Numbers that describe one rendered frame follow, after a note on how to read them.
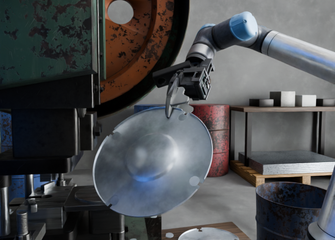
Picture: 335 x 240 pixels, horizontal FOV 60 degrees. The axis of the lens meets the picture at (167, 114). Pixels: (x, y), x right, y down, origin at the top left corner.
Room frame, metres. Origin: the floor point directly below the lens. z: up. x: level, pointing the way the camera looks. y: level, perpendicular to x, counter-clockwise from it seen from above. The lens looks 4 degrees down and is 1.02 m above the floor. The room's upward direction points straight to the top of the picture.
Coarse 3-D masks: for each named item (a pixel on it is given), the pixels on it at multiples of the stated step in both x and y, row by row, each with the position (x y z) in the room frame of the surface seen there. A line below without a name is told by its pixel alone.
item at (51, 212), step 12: (36, 192) 0.69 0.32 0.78; (48, 192) 0.69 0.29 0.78; (60, 192) 0.69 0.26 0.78; (24, 204) 0.61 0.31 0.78; (48, 204) 0.61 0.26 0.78; (60, 204) 0.61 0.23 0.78; (36, 216) 0.59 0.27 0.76; (48, 216) 0.59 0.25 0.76; (60, 216) 0.60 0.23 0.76; (48, 228) 0.59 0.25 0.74; (60, 228) 0.60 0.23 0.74
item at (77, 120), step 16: (16, 112) 0.58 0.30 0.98; (32, 112) 0.59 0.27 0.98; (48, 112) 0.59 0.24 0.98; (64, 112) 0.60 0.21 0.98; (80, 112) 0.61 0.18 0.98; (96, 112) 0.71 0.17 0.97; (16, 128) 0.58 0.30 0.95; (32, 128) 0.59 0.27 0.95; (48, 128) 0.59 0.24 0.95; (64, 128) 0.60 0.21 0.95; (80, 128) 0.63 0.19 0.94; (96, 128) 0.64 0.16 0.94; (16, 144) 0.58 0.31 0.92; (32, 144) 0.59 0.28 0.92; (48, 144) 0.59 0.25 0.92; (64, 144) 0.60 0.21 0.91; (80, 144) 0.63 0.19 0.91; (96, 144) 0.70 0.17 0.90
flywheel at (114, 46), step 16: (112, 0) 1.06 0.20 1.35; (128, 0) 1.06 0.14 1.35; (144, 0) 1.06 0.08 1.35; (160, 0) 1.04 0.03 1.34; (144, 16) 1.06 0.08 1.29; (160, 16) 1.04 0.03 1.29; (112, 32) 1.04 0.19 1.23; (128, 32) 1.05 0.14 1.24; (144, 32) 1.06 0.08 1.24; (160, 32) 1.04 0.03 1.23; (112, 48) 1.04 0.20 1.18; (128, 48) 1.05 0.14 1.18; (144, 48) 1.03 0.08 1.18; (160, 48) 1.04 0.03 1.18; (112, 64) 1.04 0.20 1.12; (128, 64) 1.05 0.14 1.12; (144, 64) 1.03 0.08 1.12; (112, 80) 1.01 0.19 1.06; (128, 80) 1.02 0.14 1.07; (112, 96) 1.01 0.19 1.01
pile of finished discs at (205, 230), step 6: (204, 228) 1.39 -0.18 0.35; (210, 228) 1.39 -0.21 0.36; (186, 234) 1.34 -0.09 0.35; (192, 234) 1.34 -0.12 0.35; (198, 234) 1.34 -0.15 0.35; (204, 234) 1.34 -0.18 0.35; (210, 234) 1.34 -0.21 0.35; (216, 234) 1.34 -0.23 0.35; (222, 234) 1.34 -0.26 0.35; (228, 234) 1.34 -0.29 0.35
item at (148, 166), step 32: (128, 128) 0.75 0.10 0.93; (160, 128) 0.72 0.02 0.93; (192, 128) 0.69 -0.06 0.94; (96, 160) 0.70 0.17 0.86; (128, 160) 0.67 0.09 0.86; (160, 160) 0.64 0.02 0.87; (192, 160) 0.62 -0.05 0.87; (128, 192) 0.62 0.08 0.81; (160, 192) 0.59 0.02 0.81; (192, 192) 0.57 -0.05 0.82
